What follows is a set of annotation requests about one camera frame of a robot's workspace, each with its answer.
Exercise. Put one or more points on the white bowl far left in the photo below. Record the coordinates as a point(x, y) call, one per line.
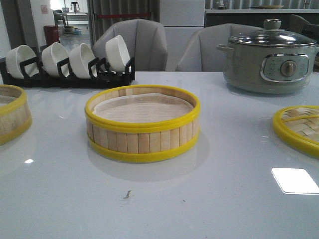
point(15, 57)

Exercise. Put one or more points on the white bowl right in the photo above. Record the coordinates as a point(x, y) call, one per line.
point(117, 53)

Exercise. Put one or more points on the woven bamboo steamer lid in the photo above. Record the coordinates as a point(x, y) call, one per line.
point(298, 126)

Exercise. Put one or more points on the white bowl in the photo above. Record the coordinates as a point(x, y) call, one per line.
point(79, 58)
point(117, 53)
point(15, 57)
point(51, 56)

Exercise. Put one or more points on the grey electric cooking pot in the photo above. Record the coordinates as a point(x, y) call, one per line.
point(270, 70)

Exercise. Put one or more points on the bamboo steamer tray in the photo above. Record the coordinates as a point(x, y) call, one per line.
point(15, 115)
point(143, 142)

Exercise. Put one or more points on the black dish rack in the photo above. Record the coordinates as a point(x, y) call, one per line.
point(100, 75)

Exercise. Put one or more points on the grey chair left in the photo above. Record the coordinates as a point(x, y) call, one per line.
point(145, 40)

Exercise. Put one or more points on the grey chair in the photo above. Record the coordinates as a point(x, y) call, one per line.
point(201, 53)
point(145, 40)

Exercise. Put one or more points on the white cabinet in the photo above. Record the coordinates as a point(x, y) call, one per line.
point(180, 18)

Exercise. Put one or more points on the grey chair right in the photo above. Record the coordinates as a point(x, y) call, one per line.
point(201, 53)

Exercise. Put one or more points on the red bin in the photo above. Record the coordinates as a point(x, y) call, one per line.
point(51, 34)

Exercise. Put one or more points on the white steamer liner paper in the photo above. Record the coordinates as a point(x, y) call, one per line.
point(143, 108)

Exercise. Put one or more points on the glass pot lid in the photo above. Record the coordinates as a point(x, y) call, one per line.
point(272, 36)

